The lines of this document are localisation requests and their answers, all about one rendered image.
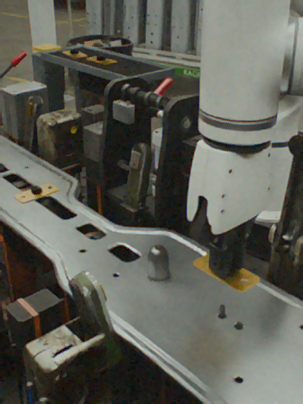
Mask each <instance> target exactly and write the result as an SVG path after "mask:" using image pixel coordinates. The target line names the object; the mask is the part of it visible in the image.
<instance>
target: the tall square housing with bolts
mask: <svg viewBox="0 0 303 404"><path fill-rule="evenodd" d="M30 96H38V97H41V98H42V100H43V108H42V112H41V115H46V114H48V113H49V108H48V89H47V86H45V85H43V84H41V83H38V82H35V81H33V80H30V81H25V82H21V83H18V84H16V85H11V86H8V87H0V97H1V103H2V117H3V122H4V129H5V134H6V135H7V136H8V137H9V140H10V141H11V142H13V143H15V144H17V145H18V146H20V147H23V145H24V133H25V122H26V113H25V112H26V106H27V101H28V98H29V97H30Z"/></svg>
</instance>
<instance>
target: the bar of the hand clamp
mask: <svg viewBox="0 0 303 404"><path fill-rule="evenodd" d="M289 152H290V153H291V154H292V155H293V161H292V163H291V168H290V172H289V179H288V184H287V187H286V192H285V196H284V200H283V204H282V208H281V212H280V220H279V223H278V228H277V232H276V236H275V239H274V244H273V246H275V247H280V246H282V245H284V244H286V242H285V241H284V239H283V237H282V235H283V233H284V232H285V231H286V232H287V230H288V229H289V228H290V224H291V222H293V223H295V224H296V226H295V230H294V234H293V238H292V242H291V246H290V249H289V254H290V255H292V256H294V255H296V254H294V251H295V245H296V242H297V240H298V238H299V237H300V236H301V235H303V130H300V131H298V134H297V135H293V136H292V137H290V140H289Z"/></svg>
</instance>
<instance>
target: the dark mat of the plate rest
mask: <svg viewBox="0 0 303 404"><path fill-rule="evenodd" d="M72 50H78V52H80V53H82V54H87V57H82V58H71V57H69V56H67V55H65V54H63V53H62V52H63V51H70V50H61V51H55V52H50V53H47V54H50V55H53V56H56V57H59V58H63V59H65V60H73V61H76V62H78V63H81V64H84V65H88V66H90V67H93V68H96V69H104V70H106V71H110V72H113V73H115V74H118V75H122V76H125V77H134V76H139V75H142V74H147V73H151V72H155V71H159V70H164V69H165V68H162V67H158V66H155V65H152V64H148V63H145V62H141V61H134V60H129V59H126V58H122V57H118V56H115V55H113V54H109V53H105V52H102V51H99V50H90V49H86V48H83V47H81V48H76V49H72ZM100 55H103V56H106V59H109V60H114V61H117V63H115V64H111V65H102V64H99V63H95V62H92V61H88V60H85V58H90V57H95V56H100Z"/></svg>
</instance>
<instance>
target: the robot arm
mask: <svg viewBox="0 0 303 404"><path fill-rule="evenodd" d="M300 16H303V0H203V23H202V42H201V62H200V81H201V82H200V101H199V118H198V130H199V132H200V133H201V134H202V141H200V142H198V143H197V148H196V150H195V154H194V158H193V161H192V167H191V172H190V178H189V184H188V203H187V219H188V221H190V222H195V221H196V222H195V224H194V227H193V231H192V234H191V236H190V238H191V240H193V241H195V242H197V243H209V244H210V246H209V261H208V267H209V269H210V270H212V271H214V272H216V273H218V274H219V275H221V276H223V277H224V278H226V279H227V278H228V277H229V276H230V273H231V270H232V263H234V264H236V266H235V268H236V269H237V270H239V271H240V270H241V269H243V265H244V256H245V249H246V246H247V242H246V241H247V240H249V238H250V237H251V233H252V226H253V224H254V222H255V221H260V222H265V223H278V222H279V220H280V212H281V208H282V204H283V200H284V196H285V192H286V187H287V184H288V179H289V172H290V168H291V163H292V161H293V155H292V154H291V153H290V152H289V140H290V137H292V136H293V135H297V134H298V123H299V120H300V117H301V114H302V112H303V17H300ZM299 17H300V18H299ZM281 96H285V97H283V98H282V99H281V101H279V99H280V97H281ZM217 234H221V237H220V236H219V235H217Z"/></svg>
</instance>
